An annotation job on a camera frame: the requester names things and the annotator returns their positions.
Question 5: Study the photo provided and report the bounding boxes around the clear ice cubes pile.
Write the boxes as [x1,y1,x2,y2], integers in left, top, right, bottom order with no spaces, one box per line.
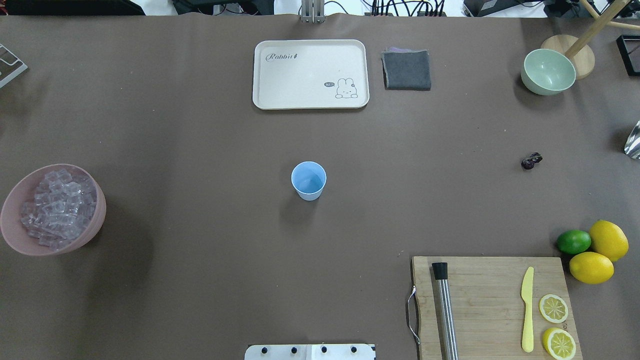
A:
[20,168,98,252]

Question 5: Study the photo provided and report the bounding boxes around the blue plastic cup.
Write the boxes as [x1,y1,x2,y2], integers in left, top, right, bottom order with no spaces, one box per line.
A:
[291,161,327,201]

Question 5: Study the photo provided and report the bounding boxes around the dark cherries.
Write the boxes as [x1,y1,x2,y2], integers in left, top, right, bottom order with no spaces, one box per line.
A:
[521,152,543,170]

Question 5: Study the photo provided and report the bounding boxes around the steel ice scoop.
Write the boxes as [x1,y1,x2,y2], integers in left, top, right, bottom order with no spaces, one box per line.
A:
[622,121,640,160]

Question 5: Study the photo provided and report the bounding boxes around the cream rabbit tray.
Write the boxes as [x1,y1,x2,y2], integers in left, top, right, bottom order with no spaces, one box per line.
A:
[252,39,370,110]

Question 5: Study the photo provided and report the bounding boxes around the grey folded cloth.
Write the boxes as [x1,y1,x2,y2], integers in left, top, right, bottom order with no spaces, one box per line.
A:
[381,47,432,91]

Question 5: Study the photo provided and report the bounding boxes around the wooden cutting board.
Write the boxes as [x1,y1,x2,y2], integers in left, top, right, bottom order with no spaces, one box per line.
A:
[411,256,571,360]

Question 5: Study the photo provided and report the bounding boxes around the steel muddler black tip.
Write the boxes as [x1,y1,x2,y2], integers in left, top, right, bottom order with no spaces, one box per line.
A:
[431,262,459,360]

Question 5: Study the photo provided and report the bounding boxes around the yellow plastic knife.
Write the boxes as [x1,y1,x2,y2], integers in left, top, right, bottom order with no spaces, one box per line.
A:
[520,266,535,353]

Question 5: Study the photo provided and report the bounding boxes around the mint green bowl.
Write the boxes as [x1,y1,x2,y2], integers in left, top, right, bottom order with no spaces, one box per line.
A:
[520,48,577,96]

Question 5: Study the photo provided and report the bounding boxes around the green lime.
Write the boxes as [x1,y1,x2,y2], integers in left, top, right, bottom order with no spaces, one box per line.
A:
[556,229,592,255]

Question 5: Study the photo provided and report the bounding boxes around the upper lemon slice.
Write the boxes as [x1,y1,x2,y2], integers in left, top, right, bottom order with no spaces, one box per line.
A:
[538,293,569,324]

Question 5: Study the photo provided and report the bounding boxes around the lemon slice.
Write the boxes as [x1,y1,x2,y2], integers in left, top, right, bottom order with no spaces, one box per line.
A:
[542,327,578,360]
[538,293,569,324]

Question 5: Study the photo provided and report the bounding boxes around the lower whole lemon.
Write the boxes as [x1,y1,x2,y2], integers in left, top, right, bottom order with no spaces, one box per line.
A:
[569,251,615,285]

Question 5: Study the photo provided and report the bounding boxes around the whole lemon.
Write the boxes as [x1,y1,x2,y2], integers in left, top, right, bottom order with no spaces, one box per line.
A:
[569,251,615,285]
[589,219,629,263]

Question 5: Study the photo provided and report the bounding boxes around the wooden glass stand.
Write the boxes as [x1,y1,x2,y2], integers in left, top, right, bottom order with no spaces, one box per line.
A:
[541,0,639,80]

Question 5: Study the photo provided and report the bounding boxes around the lower lemon slice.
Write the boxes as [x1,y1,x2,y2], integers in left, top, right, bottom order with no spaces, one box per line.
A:
[542,327,578,360]

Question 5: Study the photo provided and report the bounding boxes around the upper whole lemon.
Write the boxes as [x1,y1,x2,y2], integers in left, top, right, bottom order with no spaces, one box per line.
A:
[589,219,629,263]

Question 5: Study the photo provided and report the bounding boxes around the black long case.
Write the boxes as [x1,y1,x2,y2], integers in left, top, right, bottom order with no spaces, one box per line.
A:
[5,0,146,16]

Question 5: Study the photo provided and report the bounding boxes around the pink bowl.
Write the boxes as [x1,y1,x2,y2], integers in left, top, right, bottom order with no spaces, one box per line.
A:
[1,163,106,257]

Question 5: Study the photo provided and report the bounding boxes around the aluminium frame post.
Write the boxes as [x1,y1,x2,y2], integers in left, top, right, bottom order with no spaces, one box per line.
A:
[299,0,326,24]

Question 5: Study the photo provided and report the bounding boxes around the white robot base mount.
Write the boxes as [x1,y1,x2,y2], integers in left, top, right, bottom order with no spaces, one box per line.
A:
[244,343,377,360]

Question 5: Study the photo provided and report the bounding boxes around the white wire cup rack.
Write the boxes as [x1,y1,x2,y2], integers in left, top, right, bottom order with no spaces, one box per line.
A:
[0,44,28,88]

